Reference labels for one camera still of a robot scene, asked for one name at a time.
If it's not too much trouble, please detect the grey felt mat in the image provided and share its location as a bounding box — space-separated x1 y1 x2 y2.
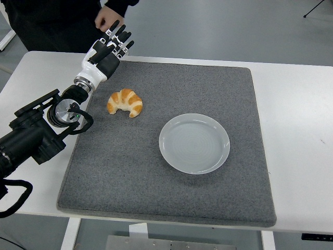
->
56 59 277 228

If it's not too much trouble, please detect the black tripod leg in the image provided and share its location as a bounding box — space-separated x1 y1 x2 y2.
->
303 0 326 18

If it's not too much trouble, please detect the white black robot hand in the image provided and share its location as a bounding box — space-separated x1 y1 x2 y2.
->
74 19 135 89

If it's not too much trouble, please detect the grey metal plate with screws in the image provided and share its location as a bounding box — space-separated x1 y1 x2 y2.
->
105 235 236 250

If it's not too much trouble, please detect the golden croissant bread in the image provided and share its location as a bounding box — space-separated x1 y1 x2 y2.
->
107 88 144 118

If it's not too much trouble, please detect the person's hand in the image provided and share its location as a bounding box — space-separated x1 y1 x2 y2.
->
94 5 123 31

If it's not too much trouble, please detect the black table control panel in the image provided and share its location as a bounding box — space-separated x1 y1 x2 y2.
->
301 233 333 242

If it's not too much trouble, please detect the white table leg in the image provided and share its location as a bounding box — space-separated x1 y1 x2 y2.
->
261 230 276 250
60 217 82 250

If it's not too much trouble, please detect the thin black floor cable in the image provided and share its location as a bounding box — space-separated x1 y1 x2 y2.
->
0 236 25 250

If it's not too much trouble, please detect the white desk frame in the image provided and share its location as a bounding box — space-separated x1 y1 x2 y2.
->
0 10 17 52

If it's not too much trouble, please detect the light grey round plate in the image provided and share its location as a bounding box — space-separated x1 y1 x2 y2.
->
158 112 231 175

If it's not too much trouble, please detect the person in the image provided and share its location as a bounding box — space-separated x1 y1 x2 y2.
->
5 0 141 53

